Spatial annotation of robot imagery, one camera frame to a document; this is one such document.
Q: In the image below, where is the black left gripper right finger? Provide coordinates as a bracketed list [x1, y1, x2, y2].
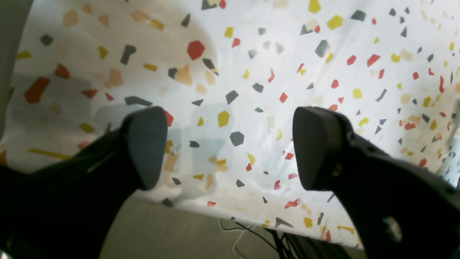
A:
[293, 106, 460, 259]

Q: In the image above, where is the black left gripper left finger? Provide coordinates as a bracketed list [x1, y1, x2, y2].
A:
[1, 106, 168, 259]

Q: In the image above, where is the terrazzo patterned tablecloth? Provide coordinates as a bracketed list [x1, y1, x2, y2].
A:
[1, 0, 459, 249]

